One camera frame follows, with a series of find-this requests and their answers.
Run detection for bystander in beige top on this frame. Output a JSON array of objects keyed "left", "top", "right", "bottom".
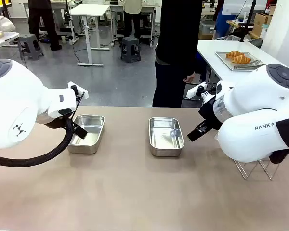
[{"left": 122, "top": 0, "right": 143, "bottom": 40}]

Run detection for rectangular stainless steel container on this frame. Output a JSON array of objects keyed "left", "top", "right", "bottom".
[
  {"left": 148, "top": 117, "right": 185, "bottom": 157},
  {"left": 67, "top": 115, "right": 106, "bottom": 154}
]

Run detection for white lab desk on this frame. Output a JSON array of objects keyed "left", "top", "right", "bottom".
[
  {"left": 110, "top": 3, "right": 157, "bottom": 48},
  {"left": 19, "top": 1, "right": 75, "bottom": 44}
]

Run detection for bystander in black clothes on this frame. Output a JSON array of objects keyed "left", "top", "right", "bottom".
[{"left": 27, "top": 0, "right": 63, "bottom": 51}]

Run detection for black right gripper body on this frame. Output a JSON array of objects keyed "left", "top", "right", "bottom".
[{"left": 198, "top": 95, "right": 223, "bottom": 132}]

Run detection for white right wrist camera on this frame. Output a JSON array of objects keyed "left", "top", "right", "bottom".
[{"left": 186, "top": 81, "right": 216, "bottom": 101}]

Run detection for metal tongs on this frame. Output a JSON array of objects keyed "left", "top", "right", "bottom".
[{"left": 233, "top": 60, "right": 267, "bottom": 70}]

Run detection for black arm cable sleeve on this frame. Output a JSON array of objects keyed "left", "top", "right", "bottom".
[
  {"left": 0, "top": 117, "right": 74, "bottom": 167},
  {"left": 269, "top": 117, "right": 289, "bottom": 164}
]

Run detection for black pole stand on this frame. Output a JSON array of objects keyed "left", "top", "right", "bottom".
[{"left": 239, "top": 0, "right": 257, "bottom": 43}]

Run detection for white work table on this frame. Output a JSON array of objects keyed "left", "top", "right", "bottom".
[{"left": 0, "top": 31, "right": 20, "bottom": 53}]

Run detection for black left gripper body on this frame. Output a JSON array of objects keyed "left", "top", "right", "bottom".
[{"left": 38, "top": 112, "right": 77, "bottom": 130}]

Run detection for clear plastic dome cover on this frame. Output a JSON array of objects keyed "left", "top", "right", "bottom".
[{"left": 0, "top": 15, "right": 16, "bottom": 33}]

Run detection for grey plastic stool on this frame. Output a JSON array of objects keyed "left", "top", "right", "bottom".
[
  {"left": 18, "top": 33, "right": 44, "bottom": 61},
  {"left": 120, "top": 36, "right": 142, "bottom": 64}
]

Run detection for metal wire lid rack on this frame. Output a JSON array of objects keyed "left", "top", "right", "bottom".
[{"left": 233, "top": 158, "right": 279, "bottom": 181}]

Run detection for blue jacket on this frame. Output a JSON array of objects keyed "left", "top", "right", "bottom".
[{"left": 195, "top": 51, "right": 208, "bottom": 82}]

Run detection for black right arm cable sleeve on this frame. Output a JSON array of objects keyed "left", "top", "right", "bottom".
[{"left": 269, "top": 117, "right": 289, "bottom": 164}]

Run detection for grey cloth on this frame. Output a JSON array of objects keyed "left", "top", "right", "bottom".
[{"left": 213, "top": 34, "right": 244, "bottom": 44}]

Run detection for cardboard box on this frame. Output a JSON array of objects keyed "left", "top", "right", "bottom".
[
  {"left": 251, "top": 23, "right": 265, "bottom": 37},
  {"left": 254, "top": 13, "right": 273, "bottom": 26}
]

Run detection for person in black clothes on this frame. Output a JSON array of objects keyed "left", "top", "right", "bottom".
[{"left": 152, "top": 0, "right": 208, "bottom": 108}]

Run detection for black left arm cable sleeve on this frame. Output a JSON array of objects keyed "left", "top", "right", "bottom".
[{"left": 0, "top": 117, "right": 74, "bottom": 167}]

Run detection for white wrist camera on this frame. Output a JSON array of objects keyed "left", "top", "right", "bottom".
[
  {"left": 186, "top": 81, "right": 216, "bottom": 101},
  {"left": 67, "top": 81, "right": 89, "bottom": 99}
]

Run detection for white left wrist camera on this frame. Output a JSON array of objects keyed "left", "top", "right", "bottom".
[{"left": 67, "top": 81, "right": 89, "bottom": 99}]

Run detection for grey storage crate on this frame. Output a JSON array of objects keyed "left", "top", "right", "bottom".
[{"left": 199, "top": 20, "right": 216, "bottom": 40}]

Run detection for white height-adjustable desk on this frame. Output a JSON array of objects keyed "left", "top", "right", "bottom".
[{"left": 69, "top": 3, "right": 111, "bottom": 67}]

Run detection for perforated metal baking tray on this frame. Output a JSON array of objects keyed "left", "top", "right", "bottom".
[{"left": 215, "top": 51, "right": 265, "bottom": 72}]

